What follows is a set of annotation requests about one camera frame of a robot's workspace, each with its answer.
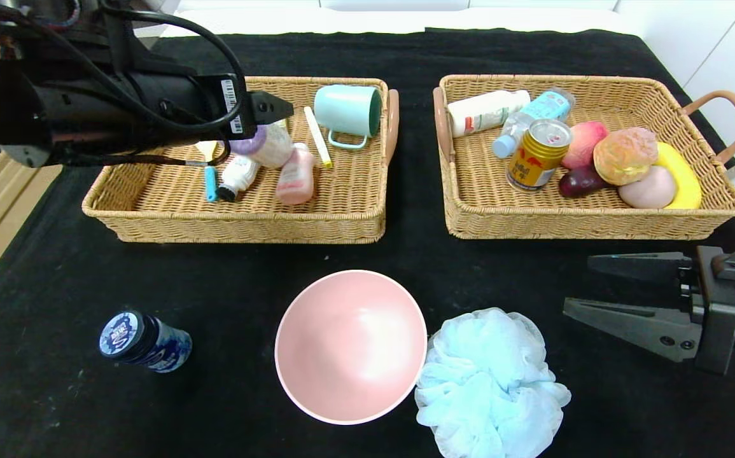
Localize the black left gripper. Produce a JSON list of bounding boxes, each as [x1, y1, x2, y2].
[[155, 73, 294, 144]]

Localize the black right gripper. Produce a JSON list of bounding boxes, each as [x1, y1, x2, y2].
[[562, 245, 735, 375]]

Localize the white canister purple top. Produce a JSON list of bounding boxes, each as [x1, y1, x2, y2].
[[230, 121, 295, 169]]

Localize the orange bread bun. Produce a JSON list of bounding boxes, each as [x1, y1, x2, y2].
[[593, 127, 659, 186]]

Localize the yellow drink can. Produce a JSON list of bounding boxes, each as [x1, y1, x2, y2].
[[506, 119, 572, 192]]

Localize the light blue bath loofah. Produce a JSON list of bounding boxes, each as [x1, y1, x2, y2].
[[415, 307, 573, 458]]

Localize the pink bowl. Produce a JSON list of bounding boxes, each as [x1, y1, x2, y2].
[[275, 270, 428, 426]]

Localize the white stick yellow tip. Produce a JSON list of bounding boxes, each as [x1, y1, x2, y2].
[[304, 106, 333, 169]]

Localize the teal mug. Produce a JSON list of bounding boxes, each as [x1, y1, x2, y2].
[[314, 85, 383, 150]]

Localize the white bottle black cap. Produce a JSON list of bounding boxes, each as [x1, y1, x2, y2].
[[218, 155, 262, 203]]

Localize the small pink bottle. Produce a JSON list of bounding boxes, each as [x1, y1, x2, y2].
[[276, 142, 316, 205]]

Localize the pale pink round fruit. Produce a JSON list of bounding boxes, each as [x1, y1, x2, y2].
[[619, 165, 678, 209]]

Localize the yellow banana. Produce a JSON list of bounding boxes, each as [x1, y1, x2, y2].
[[654, 141, 703, 211]]

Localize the purple eggplant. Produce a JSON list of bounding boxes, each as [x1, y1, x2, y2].
[[558, 167, 611, 198]]

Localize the black table cloth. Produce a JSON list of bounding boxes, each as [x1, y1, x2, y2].
[[0, 29, 735, 458]]

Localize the white furniture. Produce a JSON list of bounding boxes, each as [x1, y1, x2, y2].
[[132, 0, 635, 39]]

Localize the red peach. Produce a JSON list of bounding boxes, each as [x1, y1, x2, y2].
[[561, 122, 609, 170]]

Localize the clear water bottle blue label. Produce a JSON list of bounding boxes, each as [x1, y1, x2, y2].
[[492, 88, 576, 159]]

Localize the white milk bottle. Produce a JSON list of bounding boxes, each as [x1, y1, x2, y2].
[[447, 90, 531, 139]]

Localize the white cabinet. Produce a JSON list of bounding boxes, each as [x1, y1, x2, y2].
[[612, 0, 735, 211]]

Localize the yellow spoon blue handle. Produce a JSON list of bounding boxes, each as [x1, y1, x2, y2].
[[194, 140, 221, 203]]

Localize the thin dark left arm cable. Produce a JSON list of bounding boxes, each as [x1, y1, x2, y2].
[[62, 143, 231, 169]]

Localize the woven wicker basket brown handles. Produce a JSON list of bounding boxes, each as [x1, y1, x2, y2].
[[432, 74, 735, 240], [81, 76, 400, 246]]

